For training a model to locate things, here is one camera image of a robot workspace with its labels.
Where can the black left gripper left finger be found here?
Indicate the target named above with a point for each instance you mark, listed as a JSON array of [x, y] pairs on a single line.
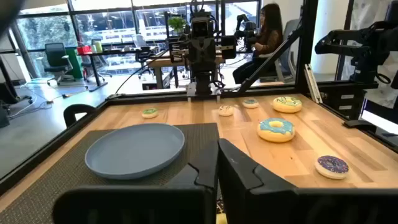
[[140, 205]]

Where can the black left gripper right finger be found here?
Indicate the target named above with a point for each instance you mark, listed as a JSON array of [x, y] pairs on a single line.
[[280, 205]]

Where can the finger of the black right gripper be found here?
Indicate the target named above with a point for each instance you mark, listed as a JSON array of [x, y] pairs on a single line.
[[209, 59], [195, 59]]

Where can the small white sprinkled donut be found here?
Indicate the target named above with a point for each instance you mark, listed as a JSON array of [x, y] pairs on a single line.
[[226, 110]]

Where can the small teal glazed donut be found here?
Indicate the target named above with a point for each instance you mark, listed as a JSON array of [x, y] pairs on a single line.
[[250, 103]]

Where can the small purple sprinkled donut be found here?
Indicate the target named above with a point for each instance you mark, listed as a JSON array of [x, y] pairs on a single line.
[[332, 167]]

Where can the small green glazed donut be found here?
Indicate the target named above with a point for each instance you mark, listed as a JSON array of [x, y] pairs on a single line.
[[150, 113]]

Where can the large blue glazed donut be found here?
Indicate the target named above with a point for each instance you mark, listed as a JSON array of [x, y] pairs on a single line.
[[276, 130]]

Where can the large mint donut black drizzle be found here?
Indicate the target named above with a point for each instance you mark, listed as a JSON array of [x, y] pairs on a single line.
[[287, 104]]

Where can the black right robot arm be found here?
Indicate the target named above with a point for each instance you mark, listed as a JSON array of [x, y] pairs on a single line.
[[203, 84]]

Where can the black neighbouring robot arm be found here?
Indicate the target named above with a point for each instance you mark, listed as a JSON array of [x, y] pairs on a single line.
[[247, 32], [367, 56]]

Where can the wooden desk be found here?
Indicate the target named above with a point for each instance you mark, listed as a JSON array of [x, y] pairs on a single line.
[[158, 62]]

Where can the small green potted plant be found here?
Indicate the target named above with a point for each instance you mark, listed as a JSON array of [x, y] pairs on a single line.
[[177, 23]]

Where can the person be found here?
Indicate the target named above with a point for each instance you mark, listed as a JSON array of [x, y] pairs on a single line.
[[270, 37]]

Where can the blue round plate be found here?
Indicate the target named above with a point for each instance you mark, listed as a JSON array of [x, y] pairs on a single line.
[[133, 149]]

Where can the grey office chair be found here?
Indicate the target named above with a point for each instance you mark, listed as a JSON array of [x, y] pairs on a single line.
[[286, 67]]

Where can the white aluminium bar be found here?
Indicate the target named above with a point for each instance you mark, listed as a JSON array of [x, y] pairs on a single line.
[[312, 84]]

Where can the pale green container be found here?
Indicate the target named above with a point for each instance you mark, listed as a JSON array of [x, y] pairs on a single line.
[[98, 46]]

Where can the black desk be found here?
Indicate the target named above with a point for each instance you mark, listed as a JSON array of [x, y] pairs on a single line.
[[95, 71]]

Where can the grey woven placemat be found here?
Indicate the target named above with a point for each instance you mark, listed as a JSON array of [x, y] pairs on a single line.
[[37, 193]]

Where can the red box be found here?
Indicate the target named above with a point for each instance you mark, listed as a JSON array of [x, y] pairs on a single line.
[[83, 50]]

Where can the black control box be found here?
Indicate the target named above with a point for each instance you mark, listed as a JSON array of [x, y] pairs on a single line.
[[332, 102]]

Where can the black rounded chair back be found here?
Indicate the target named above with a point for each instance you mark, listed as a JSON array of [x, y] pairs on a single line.
[[70, 113]]

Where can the green cabinet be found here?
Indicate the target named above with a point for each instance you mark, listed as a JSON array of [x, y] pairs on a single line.
[[74, 67]]

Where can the lit computer monitor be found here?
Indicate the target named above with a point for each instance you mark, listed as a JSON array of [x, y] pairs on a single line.
[[382, 119]]

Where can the black office chair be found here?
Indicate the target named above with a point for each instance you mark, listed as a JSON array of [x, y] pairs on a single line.
[[56, 57]]

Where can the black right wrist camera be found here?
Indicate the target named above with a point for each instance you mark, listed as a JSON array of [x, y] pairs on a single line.
[[202, 28]]

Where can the black clamp bracket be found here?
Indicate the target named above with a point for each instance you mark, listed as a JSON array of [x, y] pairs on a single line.
[[359, 124]]

